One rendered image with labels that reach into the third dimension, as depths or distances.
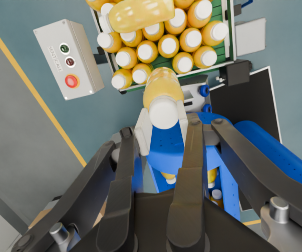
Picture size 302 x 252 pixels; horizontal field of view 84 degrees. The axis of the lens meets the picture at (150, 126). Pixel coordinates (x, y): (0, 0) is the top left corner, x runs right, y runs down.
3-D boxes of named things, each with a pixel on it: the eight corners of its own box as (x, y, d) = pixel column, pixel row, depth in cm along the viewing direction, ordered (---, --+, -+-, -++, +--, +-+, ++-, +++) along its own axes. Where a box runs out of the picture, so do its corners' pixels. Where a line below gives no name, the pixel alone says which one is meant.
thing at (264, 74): (236, 201, 206) (241, 212, 192) (200, 87, 155) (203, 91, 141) (283, 190, 194) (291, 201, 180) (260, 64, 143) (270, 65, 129)
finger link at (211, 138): (190, 135, 14) (229, 128, 13) (185, 113, 18) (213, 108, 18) (193, 150, 14) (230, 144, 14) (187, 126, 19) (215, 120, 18)
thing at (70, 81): (69, 88, 51) (67, 89, 49) (64, 76, 49) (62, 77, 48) (80, 85, 50) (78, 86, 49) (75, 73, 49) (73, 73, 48)
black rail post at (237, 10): (225, 20, 57) (234, 16, 50) (224, 10, 56) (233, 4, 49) (232, 19, 57) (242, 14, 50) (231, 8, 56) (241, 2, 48)
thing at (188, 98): (165, 101, 67) (165, 111, 56) (163, 95, 67) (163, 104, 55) (190, 95, 66) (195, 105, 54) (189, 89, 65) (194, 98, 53)
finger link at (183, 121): (179, 120, 15) (187, 119, 15) (176, 100, 21) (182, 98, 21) (185, 149, 16) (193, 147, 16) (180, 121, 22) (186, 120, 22)
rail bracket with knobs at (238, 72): (214, 83, 66) (222, 88, 56) (212, 64, 63) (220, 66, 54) (240, 76, 64) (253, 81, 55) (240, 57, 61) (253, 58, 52)
